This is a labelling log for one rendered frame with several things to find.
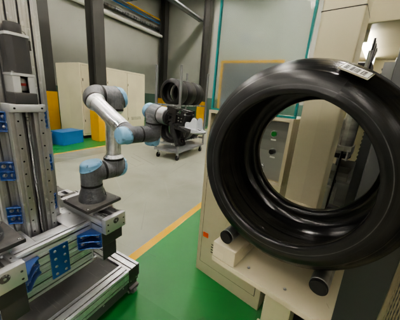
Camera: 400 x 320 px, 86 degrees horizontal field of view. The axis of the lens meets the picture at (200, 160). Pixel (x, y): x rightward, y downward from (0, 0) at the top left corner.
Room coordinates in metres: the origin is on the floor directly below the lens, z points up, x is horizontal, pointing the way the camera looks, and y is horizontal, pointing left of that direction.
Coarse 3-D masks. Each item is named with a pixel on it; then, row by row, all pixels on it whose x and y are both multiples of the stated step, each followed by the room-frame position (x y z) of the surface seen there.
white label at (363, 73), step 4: (344, 64) 0.49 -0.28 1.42; (348, 64) 0.49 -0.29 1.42; (340, 68) 0.47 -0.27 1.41; (344, 68) 0.47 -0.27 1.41; (348, 68) 0.47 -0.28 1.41; (352, 68) 0.47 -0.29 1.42; (356, 68) 0.48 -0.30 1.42; (360, 68) 0.48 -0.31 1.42; (352, 72) 0.46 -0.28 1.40; (356, 72) 0.46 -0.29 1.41; (360, 72) 0.46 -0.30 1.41; (364, 72) 0.46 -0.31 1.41; (368, 72) 0.46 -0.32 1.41; (360, 76) 0.45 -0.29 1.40; (364, 76) 0.45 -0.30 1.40; (368, 76) 0.45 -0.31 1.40; (372, 76) 0.46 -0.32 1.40
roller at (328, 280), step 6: (318, 270) 0.48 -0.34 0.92; (324, 270) 0.48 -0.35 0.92; (330, 270) 0.48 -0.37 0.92; (312, 276) 0.46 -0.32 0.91; (318, 276) 0.45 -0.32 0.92; (324, 276) 0.46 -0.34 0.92; (330, 276) 0.47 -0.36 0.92; (312, 282) 0.45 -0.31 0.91; (318, 282) 0.44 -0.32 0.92; (324, 282) 0.44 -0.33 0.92; (330, 282) 0.45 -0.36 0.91; (312, 288) 0.45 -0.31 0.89; (318, 288) 0.44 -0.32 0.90; (324, 288) 0.43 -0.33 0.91; (318, 294) 0.44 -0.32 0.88; (324, 294) 0.43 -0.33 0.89
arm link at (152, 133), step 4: (148, 124) 0.99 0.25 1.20; (152, 124) 0.99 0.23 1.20; (156, 124) 0.99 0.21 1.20; (160, 124) 1.01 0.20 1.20; (144, 128) 0.96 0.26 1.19; (148, 128) 0.97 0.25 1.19; (152, 128) 0.99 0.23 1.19; (156, 128) 0.99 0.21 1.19; (160, 128) 1.01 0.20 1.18; (148, 132) 0.96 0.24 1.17; (152, 132) 0.98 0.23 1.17; (156, 132) 1.00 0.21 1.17; (160, 132) 1.02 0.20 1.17; (148, 136) 0.96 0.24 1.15; (152, 136) 0.98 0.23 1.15; (156, 136) 1.00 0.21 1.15; (160, 136) 1.02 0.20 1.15; (144, 140) 0.95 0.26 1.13; (148, 140) 0.97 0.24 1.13; (152, 140) 0.99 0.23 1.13; (156, 140) 1.00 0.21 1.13; (148, 144) 0.99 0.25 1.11; (152, 144) 0.99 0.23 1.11; (156, 144) 1.01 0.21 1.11
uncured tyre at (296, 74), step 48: (240, 96) 0.61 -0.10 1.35; (288, 96) 0.79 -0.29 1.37; (336, 96) 0.47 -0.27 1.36; (384, 96) 0.43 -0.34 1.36; (240, 144) 0.86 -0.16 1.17; (384, 144) 0.41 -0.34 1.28; (240, 192) 0.78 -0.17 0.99; (384, 192) 0.39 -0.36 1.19; (288, 240) 0.62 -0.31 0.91; (336, 240) 0.43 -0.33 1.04; (384, 240) 0.38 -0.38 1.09
